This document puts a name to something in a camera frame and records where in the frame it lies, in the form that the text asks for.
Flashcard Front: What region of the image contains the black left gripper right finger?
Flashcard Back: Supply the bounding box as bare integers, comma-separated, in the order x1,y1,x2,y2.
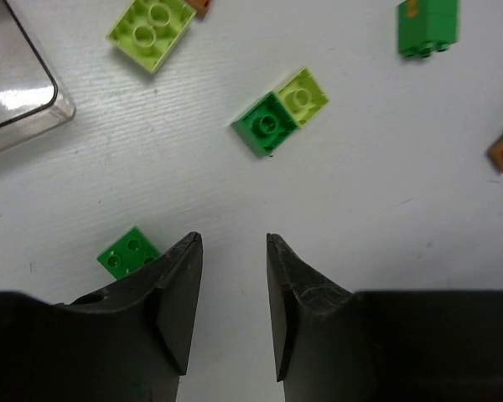
267,234,503,401

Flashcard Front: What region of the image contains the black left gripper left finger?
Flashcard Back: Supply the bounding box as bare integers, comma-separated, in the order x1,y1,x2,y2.
0,232,203,401

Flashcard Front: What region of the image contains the green 2x4 lego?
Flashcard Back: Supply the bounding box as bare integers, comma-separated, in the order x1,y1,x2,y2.
96,226,161,280

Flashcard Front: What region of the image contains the dark green 2x2 lego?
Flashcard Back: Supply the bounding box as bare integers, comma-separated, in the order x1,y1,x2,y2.
231,91,298,157

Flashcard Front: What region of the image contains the lime small lego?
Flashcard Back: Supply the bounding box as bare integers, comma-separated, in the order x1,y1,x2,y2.
274,67,329,127

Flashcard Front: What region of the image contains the lime green 2x2 lego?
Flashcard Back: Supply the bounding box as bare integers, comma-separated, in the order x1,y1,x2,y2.
106,0,196,74

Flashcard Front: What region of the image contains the dark green lego block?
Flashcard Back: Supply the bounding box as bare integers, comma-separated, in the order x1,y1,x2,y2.
397,0,460,59

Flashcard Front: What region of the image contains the orange lego plate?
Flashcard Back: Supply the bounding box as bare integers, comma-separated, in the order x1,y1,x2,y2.
186,0,213,18

